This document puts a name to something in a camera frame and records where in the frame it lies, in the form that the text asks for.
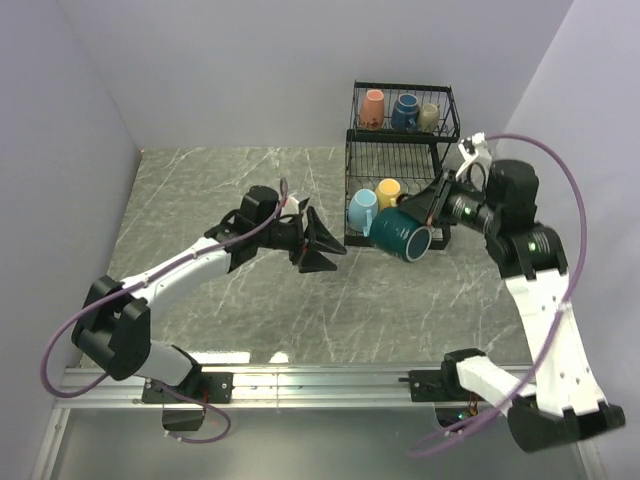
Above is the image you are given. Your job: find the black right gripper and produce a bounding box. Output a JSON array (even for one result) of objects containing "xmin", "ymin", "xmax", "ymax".
[{"xmin": 398, "ymin": 166, "xmax": 501, "ymax": 234}]

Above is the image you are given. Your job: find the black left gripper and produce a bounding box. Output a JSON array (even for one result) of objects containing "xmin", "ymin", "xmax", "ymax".
[{"xmin": 256, "ymin": 206, "xmax": 347, "ymax": 273}]

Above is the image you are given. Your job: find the dark green ceramic mug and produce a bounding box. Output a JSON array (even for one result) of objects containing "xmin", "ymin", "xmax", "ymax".
[{"xmin": 369, "ymin": 207, "xmax": 432, "ymax": 263}]

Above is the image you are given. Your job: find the yellow ceramic mug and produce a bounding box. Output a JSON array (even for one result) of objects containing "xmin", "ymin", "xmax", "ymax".
[{"xmin": 375, "ymin": 178, "xmax": 402, "ymax": 211}]

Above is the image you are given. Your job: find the light blue ceramic mug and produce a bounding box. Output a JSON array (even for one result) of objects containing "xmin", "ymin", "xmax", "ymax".
[{"xmin": 347, "ymin": 189, "xmax": 379, "ymax": 237}]

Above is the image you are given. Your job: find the beige ceramic mug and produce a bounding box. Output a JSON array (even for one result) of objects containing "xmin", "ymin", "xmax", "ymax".
[{"xmin": 417, "ymin": 103, "xmax": 440, "ymax": 134}]

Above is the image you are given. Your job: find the dark blue ceramic mug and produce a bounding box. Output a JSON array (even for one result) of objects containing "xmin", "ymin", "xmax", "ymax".
[{"xmin": 391, "ymin": 93, "xmax": 420, "ymax": 132}]

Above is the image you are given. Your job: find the pink ceramic mug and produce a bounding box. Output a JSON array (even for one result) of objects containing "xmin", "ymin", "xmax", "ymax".
[{"xmin": 358, "ymin": 89, "xmax": 385, "ymax": 130}]

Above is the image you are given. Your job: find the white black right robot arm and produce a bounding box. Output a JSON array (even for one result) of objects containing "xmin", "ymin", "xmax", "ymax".
[{"xmin": 399, "ymin": 160, "xmax": 626, "ymax": 453}]

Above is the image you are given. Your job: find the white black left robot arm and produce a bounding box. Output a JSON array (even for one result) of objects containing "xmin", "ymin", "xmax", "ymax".
[{"xmin": 71, "ymin": 183, "xmax": 346, "ymax": 402}]

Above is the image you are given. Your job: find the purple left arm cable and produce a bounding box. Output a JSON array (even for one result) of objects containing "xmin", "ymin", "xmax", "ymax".
[{"xmin": 39, "ymin": 177, "xmax": 291, "ymax": 445}]

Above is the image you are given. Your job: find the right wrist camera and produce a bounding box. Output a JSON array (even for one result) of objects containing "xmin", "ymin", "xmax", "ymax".
[{"xmin": 455, "ymin": 132, "xmax": 493, "ymax": 180}]

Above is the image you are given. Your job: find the black wire dish rack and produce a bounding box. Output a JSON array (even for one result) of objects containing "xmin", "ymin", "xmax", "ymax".
[{"xmin": 342, "ymin": 79, "xmax": 461, "ymax": 250}]

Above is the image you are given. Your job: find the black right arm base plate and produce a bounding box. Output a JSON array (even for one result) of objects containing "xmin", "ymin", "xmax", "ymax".
[{"xmin": 398, "ymin": 369, "xmax": 484, "ymax": 403}]

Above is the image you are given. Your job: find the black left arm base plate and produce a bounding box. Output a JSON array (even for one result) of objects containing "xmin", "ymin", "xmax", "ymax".
[{"xmin": 141, "ymin": 372, "xmax": 233, "ymax": 404}]

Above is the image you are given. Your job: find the black box under rail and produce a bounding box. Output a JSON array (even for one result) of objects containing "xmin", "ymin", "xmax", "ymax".
[{"xmin": 161, "ymin": 409, "xmax": 206, "ymax": 434}]

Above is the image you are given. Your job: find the aluminium mounting rail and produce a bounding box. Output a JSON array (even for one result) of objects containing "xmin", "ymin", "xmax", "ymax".
[{"xmin": 53, "ymin": 363, "xmax": 584, "ymax": 411}]

